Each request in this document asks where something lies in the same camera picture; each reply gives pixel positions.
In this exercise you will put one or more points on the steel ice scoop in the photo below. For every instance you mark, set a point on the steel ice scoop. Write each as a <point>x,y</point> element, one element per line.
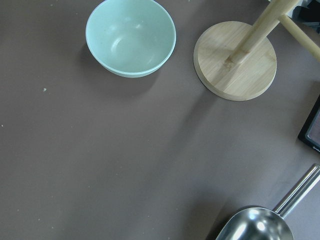
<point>260,223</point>

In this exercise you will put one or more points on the mint green bowl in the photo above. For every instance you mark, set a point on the mint green bowl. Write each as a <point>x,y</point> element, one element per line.
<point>130,38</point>

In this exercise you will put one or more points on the black framed glass rack tray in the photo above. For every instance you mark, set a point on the black framed glass rack tray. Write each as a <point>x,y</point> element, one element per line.
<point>310,132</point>

